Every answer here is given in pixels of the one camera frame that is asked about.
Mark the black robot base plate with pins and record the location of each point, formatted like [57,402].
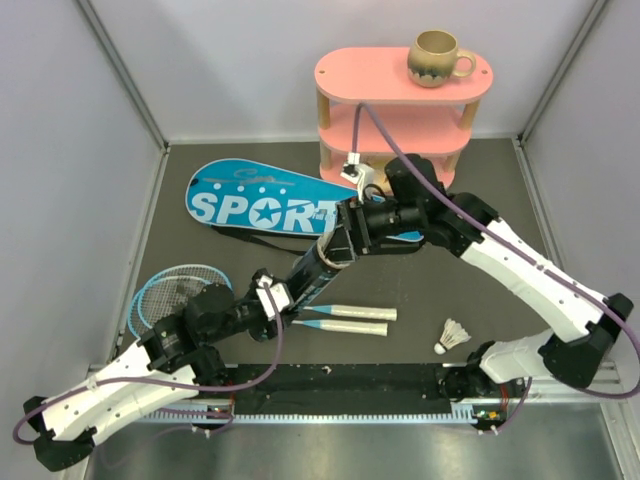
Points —
[357,389]

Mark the white feather shuttlecock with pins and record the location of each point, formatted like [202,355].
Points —
[453,334]

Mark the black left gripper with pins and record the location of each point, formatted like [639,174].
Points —
[269,327]

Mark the pink three-tier shelf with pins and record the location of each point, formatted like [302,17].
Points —
[435,123]

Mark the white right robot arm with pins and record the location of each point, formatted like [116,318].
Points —
[583,324]

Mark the round painted beige coaster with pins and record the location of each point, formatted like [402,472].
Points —
[378,163]

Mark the blue badminton racket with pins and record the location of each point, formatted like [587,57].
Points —
[360,313]
[138,327]

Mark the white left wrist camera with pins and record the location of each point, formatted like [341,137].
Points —
[269,296]

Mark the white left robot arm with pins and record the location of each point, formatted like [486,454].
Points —
[175,359]

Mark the black shuttlecock tube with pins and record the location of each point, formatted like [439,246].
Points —
[311,275]

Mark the beige ceramic mug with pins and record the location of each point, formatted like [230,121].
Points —
[435,57]

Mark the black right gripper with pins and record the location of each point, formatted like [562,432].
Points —
[341,247]

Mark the blue sport racket bag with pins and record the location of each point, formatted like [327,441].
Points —
[250,196]

